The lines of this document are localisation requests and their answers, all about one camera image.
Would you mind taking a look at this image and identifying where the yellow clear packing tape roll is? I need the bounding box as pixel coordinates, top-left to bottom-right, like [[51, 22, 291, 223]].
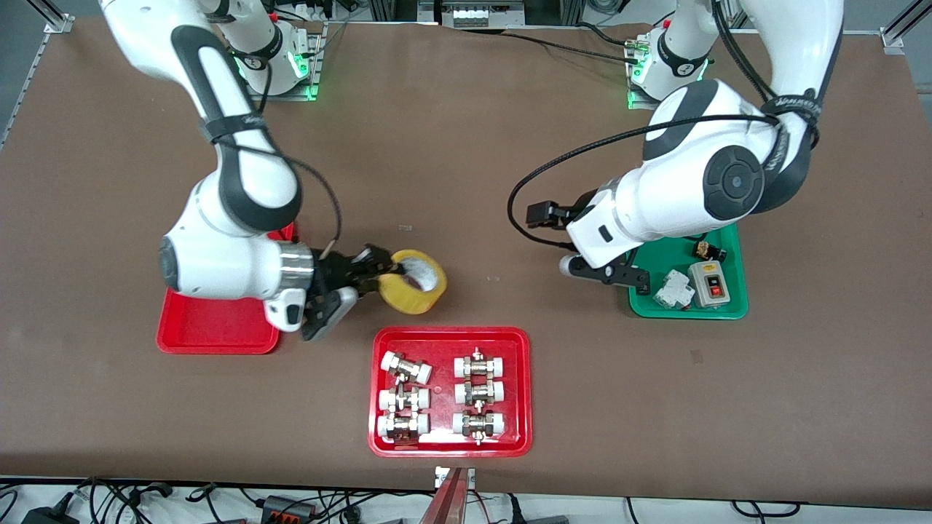
[[379, 249, 448, 315]]

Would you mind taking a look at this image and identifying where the red tray holding pipe fittings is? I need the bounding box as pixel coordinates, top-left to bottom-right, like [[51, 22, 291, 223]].
[[368, 326, 533, 459]]

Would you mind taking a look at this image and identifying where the red plastic tray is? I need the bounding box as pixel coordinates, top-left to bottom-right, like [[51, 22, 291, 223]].
[[157, 222, 296, 355]]

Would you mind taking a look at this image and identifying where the green plastic tray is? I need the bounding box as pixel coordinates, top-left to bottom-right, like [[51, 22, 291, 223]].
[[628, 222, 749, 320]]

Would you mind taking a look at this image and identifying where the brass white pipe fitting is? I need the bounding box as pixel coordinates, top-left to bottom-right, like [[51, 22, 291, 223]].
[[381, 351, 433, 385], [454, 378, 506, 407], [377, 412, 430, 443], [378, 386, 431, 414], [454, 348, 508, 379], [452, 409, 506, 445]]

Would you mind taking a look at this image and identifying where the white circuit breaker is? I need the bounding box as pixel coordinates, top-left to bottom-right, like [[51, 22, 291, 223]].
[[652, 269, 695, 311]]

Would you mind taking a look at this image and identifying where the grey terminal block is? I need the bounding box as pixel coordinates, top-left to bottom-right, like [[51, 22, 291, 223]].
[[451, 6, 525, 30]]

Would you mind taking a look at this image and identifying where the black connector box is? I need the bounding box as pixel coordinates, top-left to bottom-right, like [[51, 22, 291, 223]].
[[261, 495, 319, 522]]

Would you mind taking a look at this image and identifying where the black power adapter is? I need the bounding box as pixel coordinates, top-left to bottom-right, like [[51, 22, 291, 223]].
[[22, 507, 81, 524]]

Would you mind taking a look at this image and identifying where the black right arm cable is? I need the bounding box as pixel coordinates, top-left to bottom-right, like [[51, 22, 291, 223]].
[[251, 62, 344, 258]]

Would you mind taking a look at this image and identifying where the grey on-off switch box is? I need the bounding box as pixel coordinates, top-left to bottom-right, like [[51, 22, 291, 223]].
[[687, 260, 732, 309]]

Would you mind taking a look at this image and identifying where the long black table cable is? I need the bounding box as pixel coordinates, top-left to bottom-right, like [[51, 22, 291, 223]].
[[502, 31, 641, 65]]

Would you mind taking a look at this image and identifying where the short black table cable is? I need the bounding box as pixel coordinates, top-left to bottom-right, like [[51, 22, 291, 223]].
[[575, 20, 645, 48]]

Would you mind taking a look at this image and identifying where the right arm aluminium base plate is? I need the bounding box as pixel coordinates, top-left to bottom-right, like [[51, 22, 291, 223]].
[[242, 22, 325, 101]]

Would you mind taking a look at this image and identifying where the aluminium camera post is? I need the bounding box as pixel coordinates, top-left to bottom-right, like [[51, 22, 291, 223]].
[[419, 468, 467, 524]]

